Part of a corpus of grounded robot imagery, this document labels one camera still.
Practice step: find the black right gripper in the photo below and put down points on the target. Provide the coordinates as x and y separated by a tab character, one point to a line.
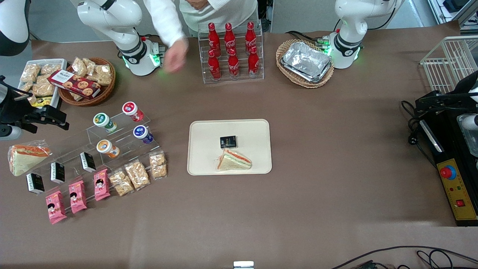
15	109

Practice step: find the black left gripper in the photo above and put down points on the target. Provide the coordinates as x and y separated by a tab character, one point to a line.
456	98

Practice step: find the green gum jar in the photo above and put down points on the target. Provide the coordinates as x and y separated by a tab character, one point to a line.
102	120

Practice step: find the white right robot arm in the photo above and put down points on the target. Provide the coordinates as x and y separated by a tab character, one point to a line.
112	18

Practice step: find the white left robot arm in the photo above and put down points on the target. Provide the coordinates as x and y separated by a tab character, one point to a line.
351	22

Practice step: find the white sleeved right forearm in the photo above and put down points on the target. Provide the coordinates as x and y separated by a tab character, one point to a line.
164	18

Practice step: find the orange gum jar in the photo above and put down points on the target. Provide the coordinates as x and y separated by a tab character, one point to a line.
106	148

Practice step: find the red gum jar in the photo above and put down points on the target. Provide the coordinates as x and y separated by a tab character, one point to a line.
131	110

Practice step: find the blue gum jar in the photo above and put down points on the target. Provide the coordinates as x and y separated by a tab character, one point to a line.
142	133

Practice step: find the aluminium foil tray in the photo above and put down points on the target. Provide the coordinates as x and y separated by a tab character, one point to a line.
298	76
306	59

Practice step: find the beige plastic tray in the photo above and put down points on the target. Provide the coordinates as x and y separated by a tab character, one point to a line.
254	149

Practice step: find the person right hand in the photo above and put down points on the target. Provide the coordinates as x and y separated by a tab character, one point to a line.
175	56

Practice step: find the person left hand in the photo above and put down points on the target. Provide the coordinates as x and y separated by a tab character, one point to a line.
198	3

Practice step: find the yellow and black packet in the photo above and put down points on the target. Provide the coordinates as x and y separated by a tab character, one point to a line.
43	101

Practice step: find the clear bag of crisp snacks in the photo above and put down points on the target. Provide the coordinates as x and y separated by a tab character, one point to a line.
90	64
76	96
50	69
79	66
43	88
137	175
158	165
121	182
25	86
104	75
30	73

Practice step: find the red cookie box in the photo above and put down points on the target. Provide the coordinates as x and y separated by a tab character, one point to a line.
74	84

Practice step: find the brown round wicker basket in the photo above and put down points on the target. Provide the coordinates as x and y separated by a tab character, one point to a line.
97	100

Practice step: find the black machine with yellow panel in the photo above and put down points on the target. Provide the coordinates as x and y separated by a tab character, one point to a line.
448	149

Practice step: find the large wrapped triangle sandwich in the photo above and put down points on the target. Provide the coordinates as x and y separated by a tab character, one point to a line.
26	158

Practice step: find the white rectangular bin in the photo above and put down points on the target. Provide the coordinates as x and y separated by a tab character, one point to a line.
56	61

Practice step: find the small black box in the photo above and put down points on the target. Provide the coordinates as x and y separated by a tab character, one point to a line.
35	183
58	172
88	162
228	142

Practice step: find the clear plastic container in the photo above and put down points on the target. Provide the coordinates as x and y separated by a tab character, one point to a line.
469	144

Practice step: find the clear acrylic stepped display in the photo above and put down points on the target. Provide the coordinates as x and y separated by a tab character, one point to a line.
123	130

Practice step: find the red emergency stop button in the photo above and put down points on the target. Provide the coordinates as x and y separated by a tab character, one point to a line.
447	172

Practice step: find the pink snack packet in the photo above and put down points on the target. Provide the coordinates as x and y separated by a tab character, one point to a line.
101	185
56	207
77	197

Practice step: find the black device on shelf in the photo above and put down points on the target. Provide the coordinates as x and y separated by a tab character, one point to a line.
453	4

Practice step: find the light oval wicker basket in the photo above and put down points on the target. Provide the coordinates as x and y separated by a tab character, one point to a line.
306	85

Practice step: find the clear acrylic bottle rack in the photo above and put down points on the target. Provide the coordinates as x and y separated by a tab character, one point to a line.
204	80

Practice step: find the red cola bottle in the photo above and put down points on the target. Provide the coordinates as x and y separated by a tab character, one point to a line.
213	37
214	67
250	35
233	65
229	37
253	63

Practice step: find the small wrapped triangle sandwich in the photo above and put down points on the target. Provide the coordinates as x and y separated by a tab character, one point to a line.
233	161

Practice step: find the person torso white sweater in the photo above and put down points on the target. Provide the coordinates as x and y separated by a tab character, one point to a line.
220	15

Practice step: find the small white object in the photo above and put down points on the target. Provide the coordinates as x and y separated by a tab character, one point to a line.
243	265

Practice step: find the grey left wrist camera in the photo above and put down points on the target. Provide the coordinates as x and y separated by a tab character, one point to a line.
472	121

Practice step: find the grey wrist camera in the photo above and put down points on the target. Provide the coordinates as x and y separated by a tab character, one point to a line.
10	132
472	121

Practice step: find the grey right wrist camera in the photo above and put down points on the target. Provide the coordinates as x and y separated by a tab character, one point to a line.
10	132

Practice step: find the metal frame shelf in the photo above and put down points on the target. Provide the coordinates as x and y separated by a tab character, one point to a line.
437	11

